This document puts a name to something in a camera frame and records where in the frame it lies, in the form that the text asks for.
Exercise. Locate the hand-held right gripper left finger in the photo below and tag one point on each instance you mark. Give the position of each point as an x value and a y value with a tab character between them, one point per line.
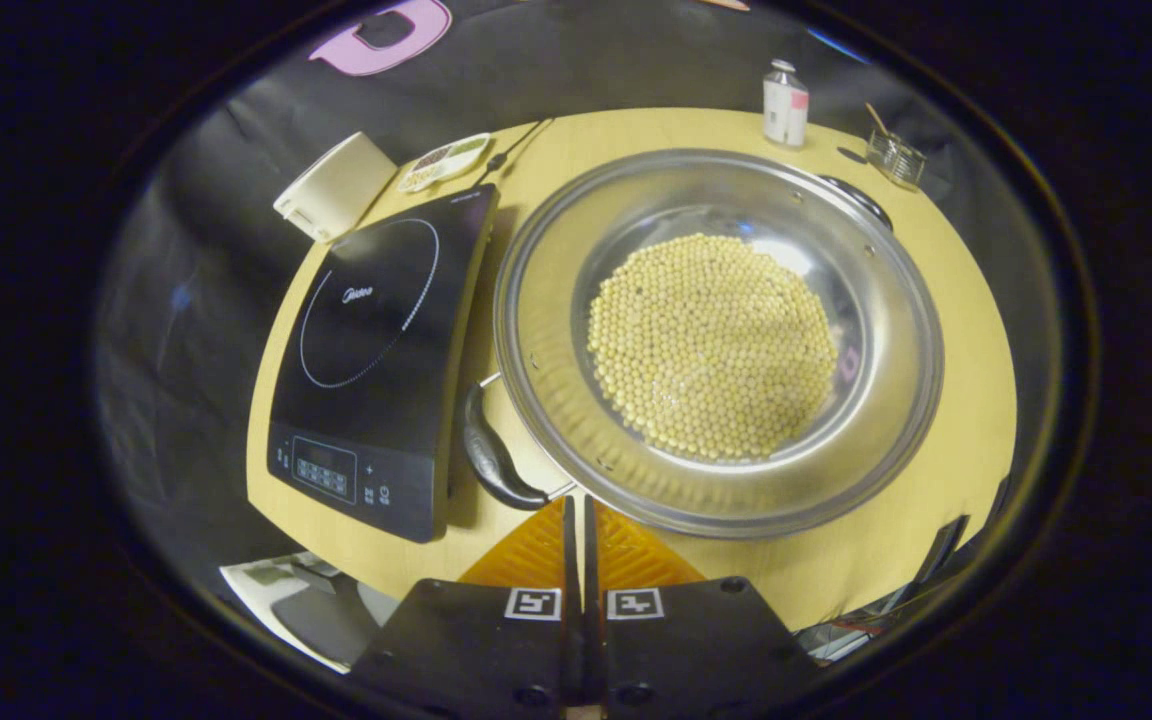
496	650

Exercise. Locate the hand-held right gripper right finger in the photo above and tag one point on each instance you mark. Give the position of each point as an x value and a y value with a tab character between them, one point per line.
696	650

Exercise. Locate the black induction cooktop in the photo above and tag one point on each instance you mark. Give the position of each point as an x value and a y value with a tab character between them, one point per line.
376	380

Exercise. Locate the heap of yellow soybeans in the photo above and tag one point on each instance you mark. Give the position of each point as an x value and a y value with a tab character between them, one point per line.
711	350

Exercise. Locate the white box appliance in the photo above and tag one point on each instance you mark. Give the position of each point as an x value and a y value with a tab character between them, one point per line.
336	188

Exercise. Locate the white divided bean dish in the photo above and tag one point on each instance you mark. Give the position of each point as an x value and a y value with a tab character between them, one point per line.
444	162

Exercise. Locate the glass jar with wooden stick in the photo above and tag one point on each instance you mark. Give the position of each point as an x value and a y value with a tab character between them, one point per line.
896	158

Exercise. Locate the clear bottle with white label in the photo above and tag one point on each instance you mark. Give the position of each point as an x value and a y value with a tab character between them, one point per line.
785	108

